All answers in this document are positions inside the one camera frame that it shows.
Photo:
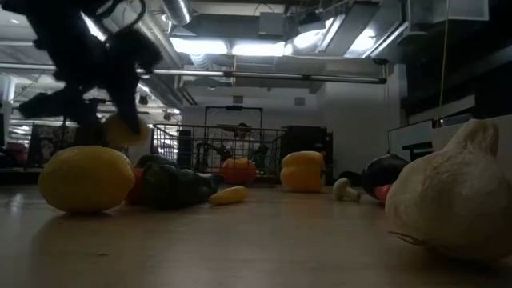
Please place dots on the yellow bell pepper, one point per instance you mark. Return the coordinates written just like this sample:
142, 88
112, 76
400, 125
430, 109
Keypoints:
302, 172

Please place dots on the narrow black workstation frame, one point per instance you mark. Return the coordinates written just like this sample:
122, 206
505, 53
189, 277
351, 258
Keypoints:
234, 107

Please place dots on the orange carrot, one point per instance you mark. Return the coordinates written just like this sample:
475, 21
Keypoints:
382, 193

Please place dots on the red box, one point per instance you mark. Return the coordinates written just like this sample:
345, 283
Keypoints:
16, 151

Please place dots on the black rounded bag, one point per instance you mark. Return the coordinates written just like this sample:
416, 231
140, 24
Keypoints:
350, 177

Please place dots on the grey ceiling box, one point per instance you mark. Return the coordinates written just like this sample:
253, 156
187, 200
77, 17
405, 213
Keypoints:
271, 24

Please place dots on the black shelf cabinet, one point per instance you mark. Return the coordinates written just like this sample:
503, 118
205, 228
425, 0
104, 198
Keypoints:
308, 138

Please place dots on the white board panel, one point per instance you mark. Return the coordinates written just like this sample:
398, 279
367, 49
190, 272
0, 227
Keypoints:
408, 134

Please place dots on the seated person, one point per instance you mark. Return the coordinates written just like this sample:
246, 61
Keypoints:
242, 145

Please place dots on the round purple onion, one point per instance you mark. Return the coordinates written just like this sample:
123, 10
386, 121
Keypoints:
382, 172

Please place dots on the yellow lemon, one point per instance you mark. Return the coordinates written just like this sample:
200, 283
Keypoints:
115, 135
86, 178

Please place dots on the small red tomato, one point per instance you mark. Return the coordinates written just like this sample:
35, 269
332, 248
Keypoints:
134, 193

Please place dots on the bright ceiling light panel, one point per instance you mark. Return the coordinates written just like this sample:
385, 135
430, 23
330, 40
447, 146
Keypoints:
258, 49
200, 45

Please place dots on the small black side table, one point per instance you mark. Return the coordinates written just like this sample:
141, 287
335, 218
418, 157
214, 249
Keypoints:
416, 147

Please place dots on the white garlic bulb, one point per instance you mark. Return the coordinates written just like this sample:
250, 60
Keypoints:
452, 196

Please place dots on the short silver round duct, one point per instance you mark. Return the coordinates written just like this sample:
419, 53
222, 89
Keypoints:
178, 12

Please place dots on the patterned cloth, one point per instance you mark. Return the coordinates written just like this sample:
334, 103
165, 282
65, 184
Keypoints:
50, 142

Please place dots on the small wall vent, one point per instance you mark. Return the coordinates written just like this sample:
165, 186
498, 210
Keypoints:
300, 101

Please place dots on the long horizontal overhead rail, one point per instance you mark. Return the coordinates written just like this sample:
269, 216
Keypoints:
340, 78

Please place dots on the small yellow chili pepper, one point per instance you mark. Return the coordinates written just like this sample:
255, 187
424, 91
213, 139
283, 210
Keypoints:
229, 196

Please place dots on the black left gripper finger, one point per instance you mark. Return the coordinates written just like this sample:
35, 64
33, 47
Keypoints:
64, 106
128, 64

